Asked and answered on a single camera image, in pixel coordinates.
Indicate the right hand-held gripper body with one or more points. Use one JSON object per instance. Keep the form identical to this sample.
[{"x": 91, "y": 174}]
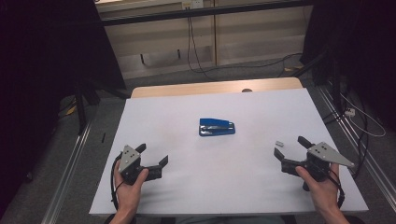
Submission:
[{"x": 323, "y": 154}]

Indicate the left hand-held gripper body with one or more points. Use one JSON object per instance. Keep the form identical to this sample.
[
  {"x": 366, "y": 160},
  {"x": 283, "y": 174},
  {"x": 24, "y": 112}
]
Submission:
[{"x": 128, "y": 157}]

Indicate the small grey staple strip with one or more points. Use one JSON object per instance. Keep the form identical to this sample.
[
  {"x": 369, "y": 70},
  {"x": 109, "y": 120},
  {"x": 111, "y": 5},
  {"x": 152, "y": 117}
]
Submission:
[{"x": 279, "y": 143}]

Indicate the blue stapler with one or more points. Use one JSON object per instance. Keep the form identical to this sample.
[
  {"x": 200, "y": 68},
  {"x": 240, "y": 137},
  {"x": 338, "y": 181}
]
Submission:
[{"x": 216, "y": 128}]

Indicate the person's left hand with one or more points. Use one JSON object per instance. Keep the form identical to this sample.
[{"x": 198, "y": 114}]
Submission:
[{"x": 129, "y": 196}]

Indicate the person's right hand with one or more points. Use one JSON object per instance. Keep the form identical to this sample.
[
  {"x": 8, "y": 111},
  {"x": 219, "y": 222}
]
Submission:
[{"x": 325, "y": 193}]

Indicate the white power plug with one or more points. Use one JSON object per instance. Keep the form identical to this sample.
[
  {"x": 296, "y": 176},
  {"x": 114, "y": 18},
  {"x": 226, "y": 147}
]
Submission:
[{"x": 350, "y": 112}]

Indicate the white table cover sheet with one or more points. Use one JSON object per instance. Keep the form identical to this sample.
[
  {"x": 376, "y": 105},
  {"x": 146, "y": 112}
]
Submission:
[{"x": 218, "y": 174}]

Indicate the black metal stand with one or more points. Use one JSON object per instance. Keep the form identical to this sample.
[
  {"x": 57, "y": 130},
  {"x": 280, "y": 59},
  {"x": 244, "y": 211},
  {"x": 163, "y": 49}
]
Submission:
[
  {"x": 81, "y": 105},
  {"x": 334, "y": 81}
]

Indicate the yellow floor tape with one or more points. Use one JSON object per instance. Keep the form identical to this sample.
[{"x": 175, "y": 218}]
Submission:
[{"x": 71, "y": 110}]

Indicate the beige wooden cabinet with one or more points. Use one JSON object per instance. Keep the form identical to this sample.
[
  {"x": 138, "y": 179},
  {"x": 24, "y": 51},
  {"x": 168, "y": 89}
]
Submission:
[{"x": 255, "y": 40}]

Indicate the black curtain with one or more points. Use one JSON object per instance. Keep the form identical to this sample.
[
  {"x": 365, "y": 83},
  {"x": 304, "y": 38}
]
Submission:
[
  {"x": 46, "y": 62},
  {"x": 367, "y": 46}
]

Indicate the black horizontal bar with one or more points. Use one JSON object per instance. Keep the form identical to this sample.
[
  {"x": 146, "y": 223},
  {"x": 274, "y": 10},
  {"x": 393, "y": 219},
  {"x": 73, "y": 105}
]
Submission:
[{"x": 199, "y": 13}]

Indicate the white wall socket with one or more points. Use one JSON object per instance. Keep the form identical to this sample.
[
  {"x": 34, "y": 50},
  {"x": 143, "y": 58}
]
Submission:
[{"x": 192, "y": 3}]

